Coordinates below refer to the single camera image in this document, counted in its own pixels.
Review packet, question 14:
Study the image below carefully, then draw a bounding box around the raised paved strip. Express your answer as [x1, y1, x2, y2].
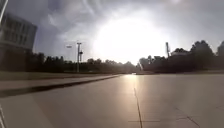
[0, 74, 118, 92]

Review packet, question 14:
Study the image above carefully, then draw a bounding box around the large glass-fronted building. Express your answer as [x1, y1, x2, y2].
[0, 13, 38, 72]

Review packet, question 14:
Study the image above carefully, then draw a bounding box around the dark kerb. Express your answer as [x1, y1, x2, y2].
[0, 74, 122, 99]

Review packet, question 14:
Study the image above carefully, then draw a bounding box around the grey concrete slab pavement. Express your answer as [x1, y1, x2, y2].
[0, 72, 224, 128]

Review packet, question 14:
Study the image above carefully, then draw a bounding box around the pole with sign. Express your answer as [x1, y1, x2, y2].
[65, 41, 84, 73]

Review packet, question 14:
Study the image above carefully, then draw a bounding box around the row of dark trees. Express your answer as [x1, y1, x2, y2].
[19, 39, 224, 74]

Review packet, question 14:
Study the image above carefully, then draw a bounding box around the grass strip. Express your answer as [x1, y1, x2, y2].
[0, 71, 113, 81]

